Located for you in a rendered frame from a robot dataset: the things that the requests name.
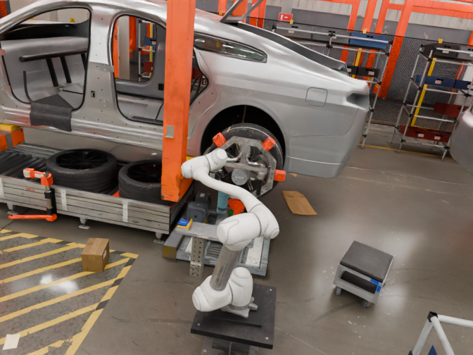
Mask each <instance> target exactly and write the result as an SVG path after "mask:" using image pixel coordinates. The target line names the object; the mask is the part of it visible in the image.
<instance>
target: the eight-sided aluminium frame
mask: <svg viewBox="0 0 473 355"><path fill-rule="evenodd" d="M233 143H236V144H244V145H251V146H253V147H258V148H259V150H260V151H261V153H262V154H263V155H265V156H266V157H267V160H268V162H269V163H270V164H271V168H270V175H269V180H268V183H267V184H266V185H264V186H262V188H261V193H260V194H261V195H262V194H264V193H266V192H267V191H268V190H270V189H272V185H273V180H274V175H275V168H276V163H277V162H276V160H275V158H274V157H273V156H272V154H271V153H270V152H269V151H266V150H265V149H264V148H263V147H262V145H263V143H262V142H261V141H260V140H257V139H249V138H244V137H237V136H233V137H231V138H230V139H228V140H227V141H226V142H225V144H223V145H222V146H221V147H219V148H216V149H223V150H225V149H226V148H227V147H229V146H231V145H232V144H233ZM216 149H215V150H216ZM210 177H211V178H212V179H215V174H214V173H210Z"/></svg>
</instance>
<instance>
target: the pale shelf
mask: <svg viewBox="0 0 473 355"><path fill-rule="evenodd" d="M175 233H177V234H181V235H188V236H192V237H199V238H203V239H210V240H214V241H218V242H220V240H219V239H218V237H217V226H216V225H209V224H205V223H197V222H194V221H192V223H191V225H190V227H189V229H188V230H187V229H186V228H179V227H176V228H175Z"/></svg>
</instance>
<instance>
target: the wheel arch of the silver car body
mask: <svg viewBox="0 0 473 355"><path fill-rule="evenodd" d="M245 105H247V107H246V115H245V119H244V123H251V124H256V125H259V126H261V127H263V128H265V129H266V130H269V131H270V132H271V133H272V134H273V135H274V137H276V139H277V140H278V142H279V144H280V146H281V148H282V153H283V166H282V170H283V169H284V166H285V163H286V141H285V138H284V134H283V132H282V129H281V128H280V126H279V124H278V123H277V121H276V120H275V119H274V118H273V117H272V116H271V115H270V114H269V113H268V112H267V111H265V110H263V109H261V108H259V107H257V106H254V105H250V104H235V105H231V106H228V107H226V108H223V109H222V110H220V111H218V112H217V113H216V114H215V115H214V116H213V117H212V118H211V119H210V120H209V121H208V123H207V124H206V126H205V128H204V130H203V132H202V135H201V139H200V143H199V156H202V155H203V154H204V153H205V151H206V149H207V148H208V147H211V145H212V144H213V142H214V141H213V138H214V136H216V135H217V134H218V133H219V132H220V133H221V132H222V131H223V130H225V129H226V128H228V127H230V126H232V124H233V122H234V120H235V119H236V117H237V116H238V115H239V116H238V118H237V119H236V121H235V122H234V125H236V124H239V123H242V118H243V114H244V106H245Z"/></svg>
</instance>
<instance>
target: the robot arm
mask: <svg viewBox="0 0 473 355"><path fill-rule="evenodd" d="M226 161H227V154H226V152H225V150H223V149H216V150H215V151H212V152H210V153H209V154H207V155H205V156H199V157H196V158H193V159H190V160H188V161H186V162H185V163H183V164H182V166H181V171H182V175H183V176H184V177H185V178H193V179H195V180H200V181H201V182H202V183H203V184H204V185H206V186H208V187H210V188H213V189H216V190H218V191H221V192H224V193H226V194H230V195H232V196H234V197H236V198H238V199H240V200H241V201H242V202H243V203H244V206H245V207H246V210H247V212H248V213H242V214H238V215H235V216H231V217H228V218H226V219H225V220H223V221H222V222H221V223H220V224H219V225H218V227H217V237H218V239H219V240H220V241H221V242H222V243H223V246H222V249H221V252H220V255H219V257H218V260H217V263H216V265H215V268H214V271H213V274H212V275H210V276H209V277H207V278H206V280H205V281H204V282H203V283H202V284H201V286H199V287H197V288H196V290H195V291H194V293H193V296H192V299H193V303H194V306H195V307H196V309H198V310H199V311H214V310H216V309H219V308H221V310H222V311H228V312H230V313H234V314H237V315H240V316H243V317H244V318H248V312H249V310H257V307H258V306H257V305H255V304H253V301H254V298H253V297H252V296H251V295H252V291H253V279H252V276H251V274H250V273H249V271H248V270H247V269H245V268H242V267H240V268H235V269H234V267H235V264H236V262H237V259H238V257H239V255H240V253H241V250H242V249H244V248H245V247H246V246H247V245H248V244H249V243H250V242H251V241H252V239H254V238H257V237H262V236H263V237H264V238H266V239H273V238H275V237H276V236H277V235H278V234H279V226H278V223H277V220H276V219H275V217H274V216H273V214H272V213H271V212H270V210H269V209H268V208H267V207H266V206H265V205H264V204H263V203H261V202H260V201H258V200H257V199H256V198H255V197H254V196H253V195H252V194H251V193H250V192H248V191H246V190H245V189H243V188H240V187H237V186H235V185H231V184H229V183H226V182H222V181H219V180H218V179H219V178H221V177H222V176H223V177H224V175H225V174H224V173H223V171H222V169H221V168H222V167H223V166H224V165H225V163H226ZM208 173H215V174H216V175H217V179H216V180H215V179H212V178H211V177H209V176H208ZM233 269H234V270H233Z"/></svg>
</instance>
